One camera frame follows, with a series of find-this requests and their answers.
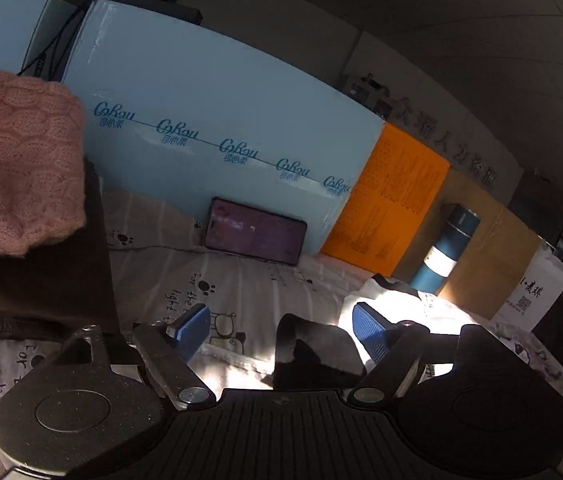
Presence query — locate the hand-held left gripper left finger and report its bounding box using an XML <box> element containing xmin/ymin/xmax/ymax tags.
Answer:
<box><xmin>59</xmin><ymin>304</ymin><xmax>215</xmax><ymax>411</ymax></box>

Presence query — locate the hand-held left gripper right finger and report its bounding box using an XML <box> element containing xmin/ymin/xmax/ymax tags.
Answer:
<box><xmin>353</xmin><ymin>302</ymin><xmax>527</xmax><ymax>406</ymax></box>

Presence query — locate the pink knitted sweater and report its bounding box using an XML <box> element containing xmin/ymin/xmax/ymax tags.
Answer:
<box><xmin>0</xmin><ymin>54</ymin><xmax>87</xmax><ymax>260</ymax></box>

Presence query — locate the printed bed sheet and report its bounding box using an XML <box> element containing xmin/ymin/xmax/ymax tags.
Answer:
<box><xmin>0</xmin><ymin>187</ymin><xmax>563</xmax><ymax>480</ymax></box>

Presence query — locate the blue thermos bottle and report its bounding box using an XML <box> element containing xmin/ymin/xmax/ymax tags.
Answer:
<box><xmin>409</xmin><ymin>203</ymin><xmax>479</xmax><ymax>293</ymax></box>

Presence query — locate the smartphone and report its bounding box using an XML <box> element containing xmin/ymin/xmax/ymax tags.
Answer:
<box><xmin>204</xmin><ymin>196</ymin><xmax>308</xmax><ymax>267</ymax></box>

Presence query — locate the orange box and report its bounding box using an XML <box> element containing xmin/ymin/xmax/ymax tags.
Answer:
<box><xmin>320</xmin><ymin>122</ymin><xmax>451</xmax><ymax>278</ymax></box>

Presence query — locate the brown garment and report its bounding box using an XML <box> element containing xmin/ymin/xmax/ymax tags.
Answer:
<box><xmin>0</xmin><ymin>160</ymin><xmax>122</xmax><ymax>343</ymax></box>

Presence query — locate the taped cardboard box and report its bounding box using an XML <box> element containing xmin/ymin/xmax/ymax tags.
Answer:
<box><xmin>436</xmin><ymin>167</ymin><xmax>545</xmax><ymax>321</ymax></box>

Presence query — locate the white paper bag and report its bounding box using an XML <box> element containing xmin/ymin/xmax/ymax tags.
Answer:
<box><xmin>490</xmin><ymin>242</ymin><xmax>563</xmax><ymax>333</ymax></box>

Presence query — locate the large light blue carton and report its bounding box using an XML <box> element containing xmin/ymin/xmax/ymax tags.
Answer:
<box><xmin>59</xmin><ymin>0</ymin><xmax>387</xmax><ymax>266</ymax></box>

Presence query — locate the black flat device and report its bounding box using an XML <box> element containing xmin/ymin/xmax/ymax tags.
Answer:
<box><xmin>49</xmin><ymin>0</ymin><xmax>203</xmax><ymax>26</ymax></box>

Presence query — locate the black cable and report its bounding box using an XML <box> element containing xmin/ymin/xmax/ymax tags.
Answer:
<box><xmin>18</xmin><ymin>2</ymin><xmax>93</xmax><ymax>81</ymax></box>

